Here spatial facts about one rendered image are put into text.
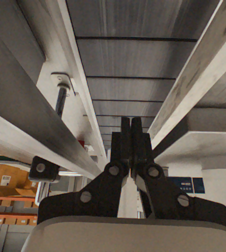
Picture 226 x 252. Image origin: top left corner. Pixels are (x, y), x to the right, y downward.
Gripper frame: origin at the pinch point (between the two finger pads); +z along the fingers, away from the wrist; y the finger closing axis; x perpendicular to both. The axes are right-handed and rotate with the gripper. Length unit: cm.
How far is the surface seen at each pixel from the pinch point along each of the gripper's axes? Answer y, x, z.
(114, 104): -1.5, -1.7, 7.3
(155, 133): 3.4, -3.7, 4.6
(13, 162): -111, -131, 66
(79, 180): -13.2, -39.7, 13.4
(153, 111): 3.6, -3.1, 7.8
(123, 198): 0.5, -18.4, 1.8
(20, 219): -382, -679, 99
